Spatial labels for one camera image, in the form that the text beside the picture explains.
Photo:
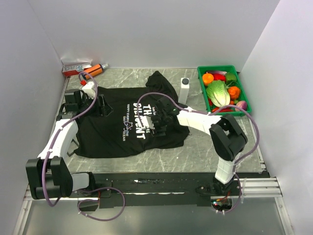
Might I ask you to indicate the toy green bell pepper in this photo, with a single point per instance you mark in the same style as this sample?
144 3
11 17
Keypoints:
230 78

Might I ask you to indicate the toy red bell pepper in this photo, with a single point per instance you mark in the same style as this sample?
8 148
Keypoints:
219 77

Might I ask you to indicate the toy napa cabbage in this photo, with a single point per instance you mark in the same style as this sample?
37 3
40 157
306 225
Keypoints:
217 93

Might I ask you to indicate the toy purple onion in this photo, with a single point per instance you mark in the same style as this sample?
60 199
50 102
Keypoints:
241 105

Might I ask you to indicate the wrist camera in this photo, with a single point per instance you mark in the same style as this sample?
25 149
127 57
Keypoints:
89 89
148 124

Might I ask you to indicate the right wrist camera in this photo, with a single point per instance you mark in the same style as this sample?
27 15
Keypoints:
148 124

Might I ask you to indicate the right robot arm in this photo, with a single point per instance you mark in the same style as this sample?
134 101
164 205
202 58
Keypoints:
227 136

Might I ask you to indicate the white rectangular bottle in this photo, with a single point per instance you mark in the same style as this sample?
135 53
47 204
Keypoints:
184 90

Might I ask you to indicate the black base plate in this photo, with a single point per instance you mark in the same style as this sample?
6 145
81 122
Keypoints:
156 189

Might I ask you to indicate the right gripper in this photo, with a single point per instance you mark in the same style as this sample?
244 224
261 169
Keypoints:
156 129

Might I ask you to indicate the green plastic tray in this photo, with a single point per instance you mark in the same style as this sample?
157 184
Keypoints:
223 69

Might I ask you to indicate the orange cylindrical bottle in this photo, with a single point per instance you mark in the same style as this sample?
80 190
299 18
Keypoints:
94 71

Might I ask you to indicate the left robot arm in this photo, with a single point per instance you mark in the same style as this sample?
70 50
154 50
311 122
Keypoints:
48 175

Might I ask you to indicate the toy orange fruit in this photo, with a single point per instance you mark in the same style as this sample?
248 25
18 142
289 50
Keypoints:
207 78

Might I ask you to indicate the red white box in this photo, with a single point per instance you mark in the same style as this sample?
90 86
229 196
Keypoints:
74 67

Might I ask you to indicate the black printed t-shirt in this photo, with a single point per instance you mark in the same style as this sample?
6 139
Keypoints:
119 135

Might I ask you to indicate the toy long red chili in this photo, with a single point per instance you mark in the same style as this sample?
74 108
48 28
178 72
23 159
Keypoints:
222 110

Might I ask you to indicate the toy orange bumpy pumpkin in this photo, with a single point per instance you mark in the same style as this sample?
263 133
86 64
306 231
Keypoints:
234 92

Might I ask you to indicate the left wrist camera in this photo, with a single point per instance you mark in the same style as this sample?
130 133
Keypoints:
89 89

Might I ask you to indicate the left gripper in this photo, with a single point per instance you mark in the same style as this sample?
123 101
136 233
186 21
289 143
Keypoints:
104 109

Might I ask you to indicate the aluminium rail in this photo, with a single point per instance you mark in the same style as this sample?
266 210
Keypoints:
251 188

